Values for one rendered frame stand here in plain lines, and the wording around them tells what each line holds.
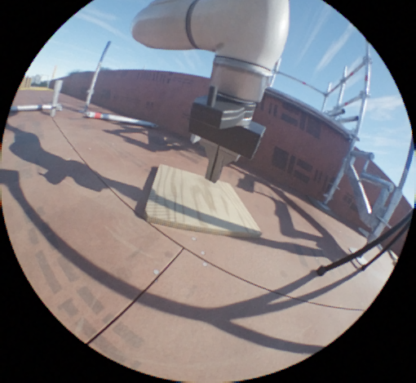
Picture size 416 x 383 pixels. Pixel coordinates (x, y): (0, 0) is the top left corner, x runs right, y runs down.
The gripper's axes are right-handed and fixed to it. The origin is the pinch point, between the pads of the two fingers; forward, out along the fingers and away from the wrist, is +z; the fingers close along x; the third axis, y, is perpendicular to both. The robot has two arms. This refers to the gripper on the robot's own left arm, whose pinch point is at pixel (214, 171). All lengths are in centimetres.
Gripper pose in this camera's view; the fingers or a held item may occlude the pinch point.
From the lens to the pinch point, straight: 33.0
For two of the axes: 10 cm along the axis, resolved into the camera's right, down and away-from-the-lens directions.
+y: 4.8, -5.4, 6.9
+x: -8.6, -4.5, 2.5
